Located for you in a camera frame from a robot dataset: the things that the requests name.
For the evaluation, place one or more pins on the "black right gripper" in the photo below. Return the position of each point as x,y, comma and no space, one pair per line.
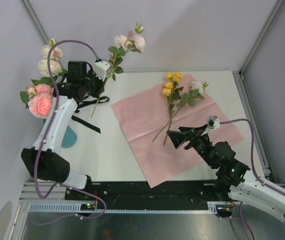
178,138

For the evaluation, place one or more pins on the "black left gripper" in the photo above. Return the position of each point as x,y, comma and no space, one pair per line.
91,74

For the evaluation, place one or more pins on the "black ribbon gold lettering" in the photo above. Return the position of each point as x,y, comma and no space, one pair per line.
85,110

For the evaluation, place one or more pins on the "yellow rose stem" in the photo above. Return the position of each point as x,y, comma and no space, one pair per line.
171,90

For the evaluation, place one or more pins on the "green flower stem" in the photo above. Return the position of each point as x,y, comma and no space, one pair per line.
38,97

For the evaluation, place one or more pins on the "white rose stem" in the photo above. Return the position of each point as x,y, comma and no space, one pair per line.
196,90

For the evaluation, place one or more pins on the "pale pink rose stem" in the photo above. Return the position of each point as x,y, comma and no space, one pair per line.
123,44

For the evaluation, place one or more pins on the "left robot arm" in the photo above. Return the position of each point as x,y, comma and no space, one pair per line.
43,160

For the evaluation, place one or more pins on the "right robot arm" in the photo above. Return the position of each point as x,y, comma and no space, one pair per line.
235,180

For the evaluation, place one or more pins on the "teal cylindrical vase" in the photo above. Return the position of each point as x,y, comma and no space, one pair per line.
70,138

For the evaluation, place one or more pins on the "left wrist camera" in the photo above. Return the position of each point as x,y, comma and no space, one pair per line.
101,68

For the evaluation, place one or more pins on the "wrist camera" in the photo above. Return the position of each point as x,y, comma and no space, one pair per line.
101,68
213,123

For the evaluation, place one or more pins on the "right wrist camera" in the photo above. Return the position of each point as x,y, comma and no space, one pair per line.
213,123

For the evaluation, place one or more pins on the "slotted cable duct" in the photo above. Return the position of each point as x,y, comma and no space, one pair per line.
86,208

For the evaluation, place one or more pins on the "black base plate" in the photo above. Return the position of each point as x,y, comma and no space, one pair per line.
165,195

